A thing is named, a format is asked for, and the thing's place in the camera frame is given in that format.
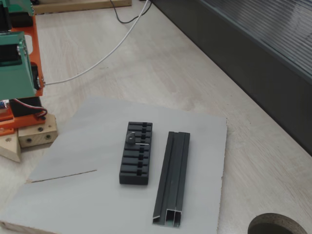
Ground black aluminium profile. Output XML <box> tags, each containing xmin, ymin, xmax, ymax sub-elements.
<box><xmin>152</xmin><ymin>131</ymin><xmax>191</xmax><ymax>229</ymax></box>

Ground grey board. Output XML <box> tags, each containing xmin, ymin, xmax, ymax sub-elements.
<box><xmin>0</xmin><ymin>95</ymin><xmax>228</xmax><ymax>234</ymax></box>

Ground small metal slot nut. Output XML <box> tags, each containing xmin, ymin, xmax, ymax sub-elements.
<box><xmin>126</xmin><ymin>131</ymin><xmax>150</xmax><ymax>146</ymax></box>

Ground triangular wooden wedge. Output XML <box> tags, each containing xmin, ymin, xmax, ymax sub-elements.
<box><xmin>0</xmin><ymin>129</ymin><xmax>23</xmax><ymax>163</ymax></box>

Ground black slotted holder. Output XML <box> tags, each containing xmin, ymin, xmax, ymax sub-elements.
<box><xmin>119</xmin><ymin>121</ymin><xmax>154</xmax><ymax>187</ymax></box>

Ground white usb cable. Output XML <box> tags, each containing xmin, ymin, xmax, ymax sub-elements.
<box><xmin>44</xmin><ymin>0</ymin><xmax>152</xmax><ymax>86</ymax></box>

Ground wooden base block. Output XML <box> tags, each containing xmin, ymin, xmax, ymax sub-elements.
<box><xmin>18</xmin><ymin>114</ymin><xmax>58</xmax><ymax>148</ymax></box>

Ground base servo cable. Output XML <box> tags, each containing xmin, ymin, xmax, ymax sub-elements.
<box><xmin>13</xmin><ymin>97</ymin><xmax>48</xmax><ymax>120</ymax></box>

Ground thin black cable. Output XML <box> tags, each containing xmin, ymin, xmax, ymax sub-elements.
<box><xmin>109</xmin><ymin>0</ymin><xmax>144</xmax><ymax>24</ymax></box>

